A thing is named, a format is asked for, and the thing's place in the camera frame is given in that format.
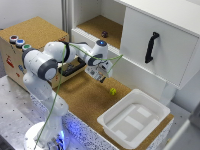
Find black drawer handle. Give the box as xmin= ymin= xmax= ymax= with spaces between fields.
xmin=61 ymin=64 xmax=85 ymax=77

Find red button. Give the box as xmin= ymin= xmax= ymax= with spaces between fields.
xmin=8 ymin=34 xmax=19 ymax=44

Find green cable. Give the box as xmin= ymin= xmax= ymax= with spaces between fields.
xmin=32 ymin=42 xmax=124 ymax=150

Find wooden drawer box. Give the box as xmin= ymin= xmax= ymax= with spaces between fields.
xmin=0 ymin=16 xmax=70 ymax=90

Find white plastic box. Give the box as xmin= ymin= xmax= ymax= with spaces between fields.
xmin=96 ymin=88 xmax=172 ymax=150

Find white sliding door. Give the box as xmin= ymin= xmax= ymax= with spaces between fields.
xmin=119 ymin=6 xmax=200 ymax=90

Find white cabinet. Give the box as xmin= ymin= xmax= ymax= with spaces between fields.
xmin=62 ymin=0 xmax=200 ymax=108

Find black door handle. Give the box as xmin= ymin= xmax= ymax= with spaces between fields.
xmin=144 ymin=31 xmax=160 ymax=64

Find blue button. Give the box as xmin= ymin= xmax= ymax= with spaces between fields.
xmin=15 ymin=38 xmax=26 ymax=48

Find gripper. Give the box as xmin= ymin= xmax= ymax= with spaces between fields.
xmin=87 ymin=61 xmax=111 ymax=82

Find yellow block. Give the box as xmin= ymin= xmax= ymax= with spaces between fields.
xmin=109 ymin=87 xmax=118 ymax=96

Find green button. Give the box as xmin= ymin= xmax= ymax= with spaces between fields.
xmin=21 ymin=43 xmax=33 ymax=52

